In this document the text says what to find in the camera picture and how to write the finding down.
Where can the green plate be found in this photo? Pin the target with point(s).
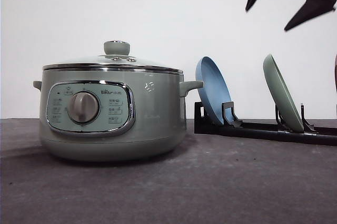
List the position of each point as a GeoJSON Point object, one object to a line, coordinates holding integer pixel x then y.
{"type": "Point", "coordinates": [282, 96]}

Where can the glass steamer lid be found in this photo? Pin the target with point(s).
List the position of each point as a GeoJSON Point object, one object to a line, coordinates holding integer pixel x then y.
{"type": "Point", "coordinates": [116, 58]}

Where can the blue plate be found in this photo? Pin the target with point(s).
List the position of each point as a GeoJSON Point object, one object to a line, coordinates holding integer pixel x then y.
{"type": "Point", "coordinates": [215, 89]}

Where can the black plate rack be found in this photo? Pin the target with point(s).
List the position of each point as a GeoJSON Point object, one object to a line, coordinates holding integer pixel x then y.
{"type": "Point", "coordinates": [232, 126]}

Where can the green electric steamer pot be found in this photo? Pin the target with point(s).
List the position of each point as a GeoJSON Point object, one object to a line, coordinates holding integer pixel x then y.
{"type": "Point", "coordinates": [112, 112]}

